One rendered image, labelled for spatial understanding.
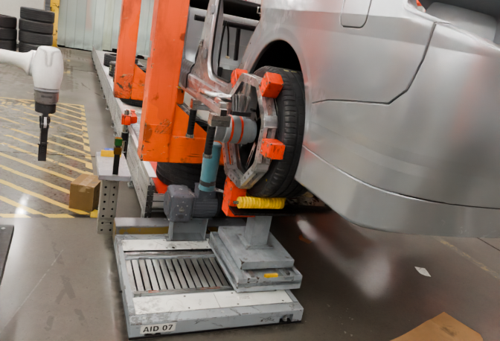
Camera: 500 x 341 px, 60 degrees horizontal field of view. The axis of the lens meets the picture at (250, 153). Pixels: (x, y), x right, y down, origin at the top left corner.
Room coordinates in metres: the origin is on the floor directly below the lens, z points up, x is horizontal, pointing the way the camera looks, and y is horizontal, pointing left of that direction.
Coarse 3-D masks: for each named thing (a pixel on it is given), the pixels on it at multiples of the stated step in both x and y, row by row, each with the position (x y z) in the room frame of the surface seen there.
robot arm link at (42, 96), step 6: (36, 90) 1.59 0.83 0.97; (42, 90) 1.59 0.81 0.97; (48, 90) 1.60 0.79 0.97; (54, 90) 1.61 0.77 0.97; (36, 96) 1.59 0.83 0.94; (42, 96) 1.59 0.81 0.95; (48, 96) 1.60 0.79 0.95; (54, 96) 1.61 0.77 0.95; (42, 102) 1.59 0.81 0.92; (48, 102) 1.60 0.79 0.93; (54, 102) 1.62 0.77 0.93
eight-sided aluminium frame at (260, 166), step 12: (240, 84) 2.21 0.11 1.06; (252, 84) 2.05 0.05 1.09; (228, 108) 2.31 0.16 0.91; (264, 108) 1.90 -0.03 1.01; (264, 120) 1.86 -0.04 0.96; (276, 120) 1.88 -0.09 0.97; (264, 132) 1.86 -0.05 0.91; (228, 144) 2.33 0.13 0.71; (228, 156) 2.24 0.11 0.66; (264, 156) 1.90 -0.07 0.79; (228, 168) 2.17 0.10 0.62; (252, 168) 1.89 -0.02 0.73; (264, 168) 1.87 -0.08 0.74; (240, 180) 1.99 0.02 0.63; (252, 180) 1.97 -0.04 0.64
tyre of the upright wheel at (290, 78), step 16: (288, 80) 2.01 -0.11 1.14; (288, 96) 1.92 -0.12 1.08; (304, 96) 1.97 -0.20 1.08; (288, 112) 1.88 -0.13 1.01; (304, 112) 1.92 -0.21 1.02; (288, 128) 1.86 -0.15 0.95; (288, 144) 1.85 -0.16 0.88; (288, 160) 1.85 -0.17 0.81; (272, 176) 1.88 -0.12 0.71; (288, 176) 1.89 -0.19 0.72; (256, 192) 2.01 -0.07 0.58; (272, 192) 1.95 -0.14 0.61; (288, 192) 1.97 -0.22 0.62; (304, 192) 2.00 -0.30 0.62
